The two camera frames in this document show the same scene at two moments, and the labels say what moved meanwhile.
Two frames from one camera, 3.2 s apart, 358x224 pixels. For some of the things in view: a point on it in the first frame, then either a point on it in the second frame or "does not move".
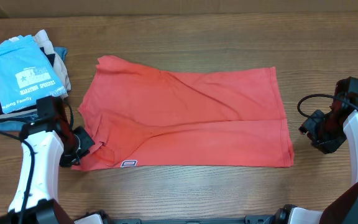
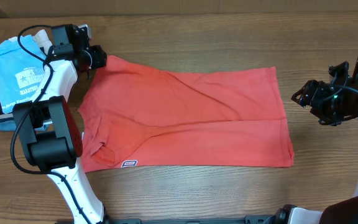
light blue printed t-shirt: x=20 y=73 does not move
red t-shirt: x=137 y=117 does not move
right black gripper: x=328 y=146 → x=310 y=94
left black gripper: x=87 y=142 → x=99 y=59
